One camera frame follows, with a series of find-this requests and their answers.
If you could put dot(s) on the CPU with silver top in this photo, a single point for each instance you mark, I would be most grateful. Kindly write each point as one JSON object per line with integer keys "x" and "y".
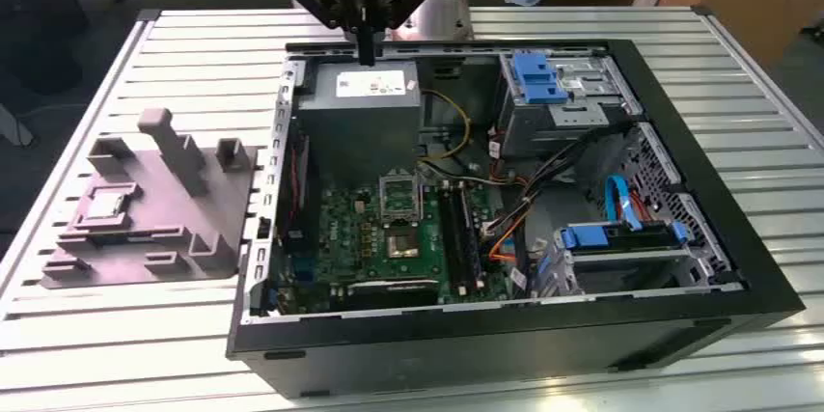
{"x": 106, "y": 204}

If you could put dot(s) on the CPU socket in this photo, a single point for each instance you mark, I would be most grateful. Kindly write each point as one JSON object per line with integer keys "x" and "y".
{"x": 403, "y": 244}

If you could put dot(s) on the blue drive carrier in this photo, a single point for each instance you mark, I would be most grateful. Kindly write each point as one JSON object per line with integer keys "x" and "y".
{"x": 538, "y": 79}

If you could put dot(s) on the grey power supply unit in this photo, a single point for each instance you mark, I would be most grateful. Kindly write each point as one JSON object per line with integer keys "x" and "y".
{"x": 360, "y": 132}

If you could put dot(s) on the silver drive cage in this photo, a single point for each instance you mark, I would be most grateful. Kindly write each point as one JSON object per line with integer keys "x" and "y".
{"x": 579, "y": 115}

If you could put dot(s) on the black RAM slot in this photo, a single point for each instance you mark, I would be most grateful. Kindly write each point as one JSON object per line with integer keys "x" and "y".
{"x": 462, "y": 238}
{"x": 452, "y": 238}

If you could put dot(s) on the grey parts rack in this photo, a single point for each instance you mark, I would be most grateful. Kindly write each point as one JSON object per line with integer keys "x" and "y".
{"x": 167, "y": 219}

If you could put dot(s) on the green motherboard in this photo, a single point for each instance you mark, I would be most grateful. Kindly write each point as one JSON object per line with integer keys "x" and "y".
{"x": 424, "y": 267}

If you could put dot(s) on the hard disk in blue carrier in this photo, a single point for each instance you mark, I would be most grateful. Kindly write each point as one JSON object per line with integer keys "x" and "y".
{"x": 586, "y": 237}

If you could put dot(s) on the graphics card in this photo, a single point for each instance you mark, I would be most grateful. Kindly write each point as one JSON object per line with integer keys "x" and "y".
{"x": 392, "y": 289}

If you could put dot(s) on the black PC case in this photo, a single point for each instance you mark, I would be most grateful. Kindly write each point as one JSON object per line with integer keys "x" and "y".
{"x": 451, "y": 349}

